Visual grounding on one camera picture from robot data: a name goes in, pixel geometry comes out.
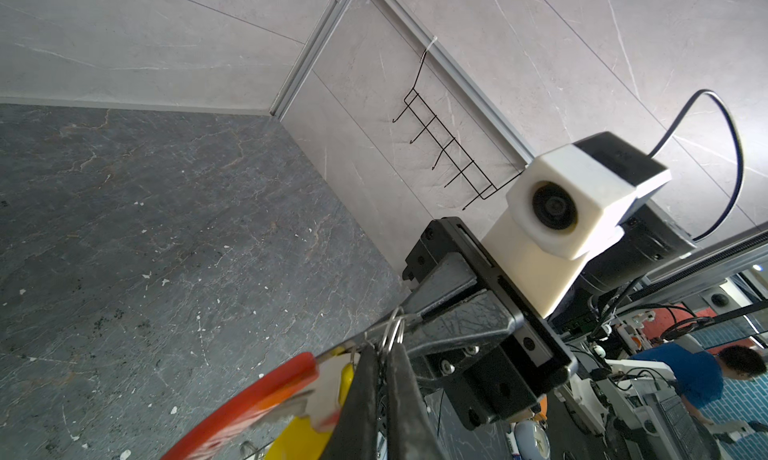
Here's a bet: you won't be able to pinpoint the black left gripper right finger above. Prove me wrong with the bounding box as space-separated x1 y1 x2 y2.
386 343 446 460

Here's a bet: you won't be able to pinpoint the aluminium frame profiles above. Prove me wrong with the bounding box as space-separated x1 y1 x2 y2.
266 0 538 167

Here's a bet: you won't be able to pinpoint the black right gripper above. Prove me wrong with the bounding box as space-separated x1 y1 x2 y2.
335 216 580 431

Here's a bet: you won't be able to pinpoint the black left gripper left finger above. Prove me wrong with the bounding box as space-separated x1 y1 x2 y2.
320 345 380 460

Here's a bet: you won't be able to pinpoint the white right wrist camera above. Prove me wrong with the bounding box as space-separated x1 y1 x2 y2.
481 131 672 317

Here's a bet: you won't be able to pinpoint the yellow capped key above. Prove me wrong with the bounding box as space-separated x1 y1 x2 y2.
258 352 359 459

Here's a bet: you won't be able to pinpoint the person in blue shirt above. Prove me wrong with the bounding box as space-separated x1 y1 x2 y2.
631 342 767 426

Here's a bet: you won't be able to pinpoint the black right camera cable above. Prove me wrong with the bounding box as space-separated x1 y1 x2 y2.
647 87 746 243

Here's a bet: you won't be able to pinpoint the black wire hook rack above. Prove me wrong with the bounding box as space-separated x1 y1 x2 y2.
390 48 522 211

